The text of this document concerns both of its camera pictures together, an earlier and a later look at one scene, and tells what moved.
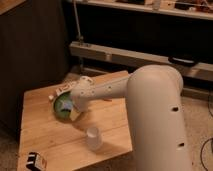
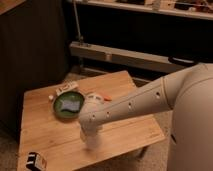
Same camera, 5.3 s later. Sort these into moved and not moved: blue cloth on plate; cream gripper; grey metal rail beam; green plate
Moved: cream gripper
Not moved: grey metal rail beam; blue cloth on plate; green plate
